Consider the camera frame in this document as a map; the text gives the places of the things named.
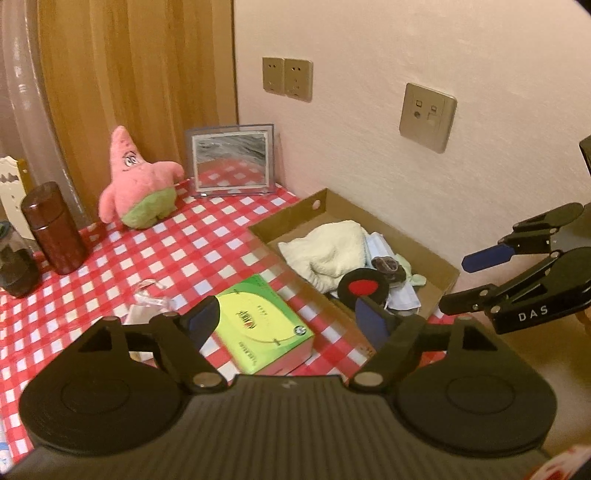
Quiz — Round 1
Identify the white cutout wooden stand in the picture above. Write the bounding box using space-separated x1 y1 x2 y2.
0 155 29 223

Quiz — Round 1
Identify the pink starfish plush toy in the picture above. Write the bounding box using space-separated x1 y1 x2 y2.
98 125 185 230

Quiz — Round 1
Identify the beige wall socket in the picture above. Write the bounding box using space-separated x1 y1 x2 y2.
283 58 314 103
262 56 286 96

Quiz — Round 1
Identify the large beige wall outlet plate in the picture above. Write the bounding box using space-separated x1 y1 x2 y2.
399 82 458 154

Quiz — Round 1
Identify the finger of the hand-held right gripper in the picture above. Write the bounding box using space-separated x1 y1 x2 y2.
438 247 591 316
461 202 586 274

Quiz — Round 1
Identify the cardboard box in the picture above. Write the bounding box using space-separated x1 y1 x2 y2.
247 188 461 357

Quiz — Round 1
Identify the green tissue box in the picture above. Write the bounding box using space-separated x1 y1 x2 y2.
213 274 315 376

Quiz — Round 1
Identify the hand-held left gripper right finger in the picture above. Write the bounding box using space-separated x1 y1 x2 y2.
351 297 496 394

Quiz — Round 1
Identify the clear plastic wrapper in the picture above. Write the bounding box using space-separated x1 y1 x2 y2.
124 278 177 325

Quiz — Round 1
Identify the wooden panel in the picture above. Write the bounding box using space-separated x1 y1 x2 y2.
37 0 239 228

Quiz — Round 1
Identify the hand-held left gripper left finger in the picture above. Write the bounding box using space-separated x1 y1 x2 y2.
79 296 228 394

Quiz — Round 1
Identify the brown cylindrical container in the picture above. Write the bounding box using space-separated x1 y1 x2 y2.
20 181 89 276

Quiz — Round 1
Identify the red checked tablecloth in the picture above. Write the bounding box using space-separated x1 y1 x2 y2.
0 179 463 468

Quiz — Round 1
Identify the dark brown scrunchie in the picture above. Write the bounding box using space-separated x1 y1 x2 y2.
371 255 408 281

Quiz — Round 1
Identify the black round pad red centre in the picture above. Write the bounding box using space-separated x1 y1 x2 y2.
337 269 392 309

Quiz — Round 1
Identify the dark glass jar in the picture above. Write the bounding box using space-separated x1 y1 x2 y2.
0 220 41 299

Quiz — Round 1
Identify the framed sand picture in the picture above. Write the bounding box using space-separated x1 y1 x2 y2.
185 122 278 199

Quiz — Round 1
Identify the cream towel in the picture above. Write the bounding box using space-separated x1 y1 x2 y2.
278 220 371 292

